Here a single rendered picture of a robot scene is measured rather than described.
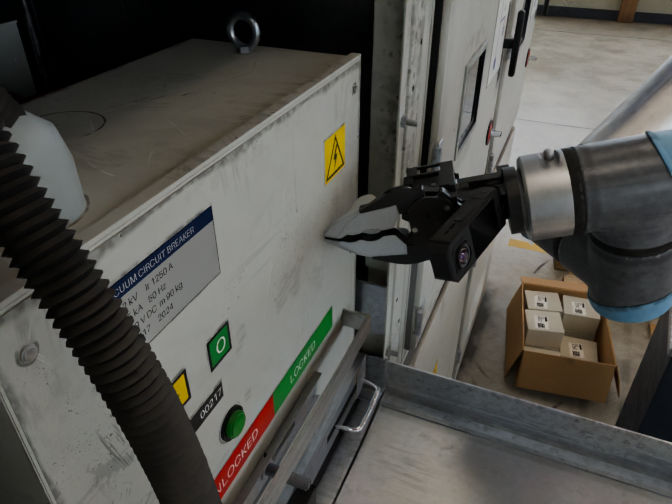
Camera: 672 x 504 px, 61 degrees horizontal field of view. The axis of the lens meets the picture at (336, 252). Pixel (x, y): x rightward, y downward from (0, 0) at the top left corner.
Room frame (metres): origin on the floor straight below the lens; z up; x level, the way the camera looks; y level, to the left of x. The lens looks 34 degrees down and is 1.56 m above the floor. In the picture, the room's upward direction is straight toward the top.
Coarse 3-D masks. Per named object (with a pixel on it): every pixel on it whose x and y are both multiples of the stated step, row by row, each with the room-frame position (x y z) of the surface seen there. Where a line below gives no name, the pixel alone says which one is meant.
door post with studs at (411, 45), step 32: (384, 0) 0.69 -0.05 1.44; (416, 0) 0.68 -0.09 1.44; (384, 32) 0.69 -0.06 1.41; (416, 32) 0.69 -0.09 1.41; (384, 64) 0.69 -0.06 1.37; (416, 64) 0.70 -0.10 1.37; (384, 96) 0.69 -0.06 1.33; (416, 96) 0.71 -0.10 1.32; (384, 128) 0.69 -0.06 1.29; (384, 160) 0.69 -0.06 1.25; (384, 352) 0.66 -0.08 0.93
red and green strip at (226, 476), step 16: (320, 336) 0.53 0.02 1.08; (304, 352) 0.49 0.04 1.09; (304, 368) 0.48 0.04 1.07; (288, 384) 0.45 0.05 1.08; (272, 400) 0.41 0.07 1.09; (272, 416) 0.41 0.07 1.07; (256, 432) 0.38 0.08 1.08; (240, 448) 0.35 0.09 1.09; (240, 464) 0.35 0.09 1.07; (224, 480) 0.32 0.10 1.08
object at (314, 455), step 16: (352, 368) 0.63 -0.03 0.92; (352, 384) 0.60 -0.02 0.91; (336, 400) 0.56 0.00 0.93; (352, 400) 0.60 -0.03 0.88; (336, 416) 0.55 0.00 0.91; (320, 432) 0.51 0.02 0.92; (336, 432) 0.55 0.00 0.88; (320, 448) 0.49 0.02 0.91; (304, 464) 0.46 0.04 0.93; (320, 464) 0.49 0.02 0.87; (288, 496) 0.41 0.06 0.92
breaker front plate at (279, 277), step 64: (320, 128) 0.54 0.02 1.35; (192, 192) 0.34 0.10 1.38; (256, 192) 0.42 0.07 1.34; (320, 192) 0.54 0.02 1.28; (128, 256) 0.28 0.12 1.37; (256, 256) 0.41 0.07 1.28; (320, 256) 0.53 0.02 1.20; (0, 320) 0.20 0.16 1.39; (192, 320) 0.32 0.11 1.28; (256, 320) 0.40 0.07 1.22; (320, 320) 0.53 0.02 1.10; (64, 384) 0.22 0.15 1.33; (192, 384) 0.31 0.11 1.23; (256, 384) 0.39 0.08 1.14; (320, 384) 0.53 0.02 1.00; (64, 448) 0.21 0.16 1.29; (128, 448) 0.24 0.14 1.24; (256, 448) 0.38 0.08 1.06
